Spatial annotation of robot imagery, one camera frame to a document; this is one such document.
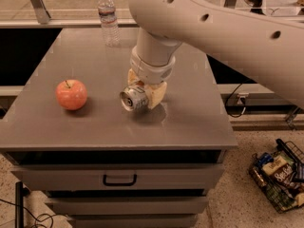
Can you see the middle grey drawer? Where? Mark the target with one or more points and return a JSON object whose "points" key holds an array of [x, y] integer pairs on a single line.
{"points": [[128, 206]]}

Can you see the grey drawer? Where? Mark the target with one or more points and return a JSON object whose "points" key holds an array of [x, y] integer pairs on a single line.
{"points": [[128, 206], [89, 177], [134, 221]]}

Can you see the metal window railing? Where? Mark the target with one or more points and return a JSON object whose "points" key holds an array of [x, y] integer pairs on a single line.
{"points": [[72, 10]]}

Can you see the bottom grey drawer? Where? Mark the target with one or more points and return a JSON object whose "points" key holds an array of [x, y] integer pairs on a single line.
{"points": [[134, 221]]}

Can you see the grey drawer cabinet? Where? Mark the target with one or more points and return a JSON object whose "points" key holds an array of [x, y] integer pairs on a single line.
{"points": [[189, 126]]}

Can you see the black wire snack basket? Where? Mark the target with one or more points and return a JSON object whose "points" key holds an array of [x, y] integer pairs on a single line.
{"points": [[283, 199]]}

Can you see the clear plastic water bottle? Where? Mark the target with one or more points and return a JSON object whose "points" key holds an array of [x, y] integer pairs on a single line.
{"points": [[109, 22]]}

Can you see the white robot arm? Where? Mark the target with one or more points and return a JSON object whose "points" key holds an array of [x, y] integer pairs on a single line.
{"points": [[265, 49]]}

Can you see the black stand pole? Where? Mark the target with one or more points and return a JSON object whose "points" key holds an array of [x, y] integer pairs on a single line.
{"points": [[19, 209]]}

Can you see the silver 7up soda can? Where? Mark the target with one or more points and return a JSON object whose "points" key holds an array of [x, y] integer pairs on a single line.
{"points": [[134, 98]]}

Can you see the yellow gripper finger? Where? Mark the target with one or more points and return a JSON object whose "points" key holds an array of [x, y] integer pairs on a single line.
{"points": [[155, 94], [133, 78]]}

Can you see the top grey drawer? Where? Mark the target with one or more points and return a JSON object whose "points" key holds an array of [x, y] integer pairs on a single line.
{"points": [[89, 177]]}

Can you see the red apple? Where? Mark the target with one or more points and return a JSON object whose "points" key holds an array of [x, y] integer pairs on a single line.
{"points": [[71, 94]]}

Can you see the black drawer handle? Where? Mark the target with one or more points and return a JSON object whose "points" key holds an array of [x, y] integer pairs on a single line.
{"points": [[119, 181]]}

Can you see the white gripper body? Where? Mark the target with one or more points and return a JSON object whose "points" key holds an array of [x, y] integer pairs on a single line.
{"points": [[151, 69]]}

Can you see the snack bag in basket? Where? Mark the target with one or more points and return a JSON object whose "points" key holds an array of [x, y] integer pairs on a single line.
{"points": [[280, 171]]}

